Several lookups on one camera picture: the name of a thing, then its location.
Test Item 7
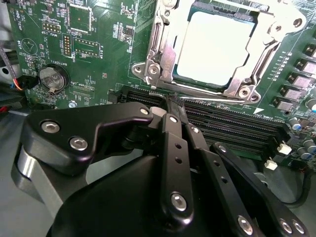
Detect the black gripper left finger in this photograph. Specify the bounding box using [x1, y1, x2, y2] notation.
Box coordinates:
[11, 95, 195, 227]

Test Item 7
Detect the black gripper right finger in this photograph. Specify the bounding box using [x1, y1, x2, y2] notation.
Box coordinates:
[176, 98, 311, 237]

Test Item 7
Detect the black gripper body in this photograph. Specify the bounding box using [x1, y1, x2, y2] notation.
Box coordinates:
[46, 154, 237, 237]

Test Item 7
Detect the metal socket cover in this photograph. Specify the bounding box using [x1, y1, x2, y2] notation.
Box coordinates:
[158, 0, 284, 96]

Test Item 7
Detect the silver CPU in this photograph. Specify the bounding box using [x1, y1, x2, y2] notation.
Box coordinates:
[176, 9, 259, 87]

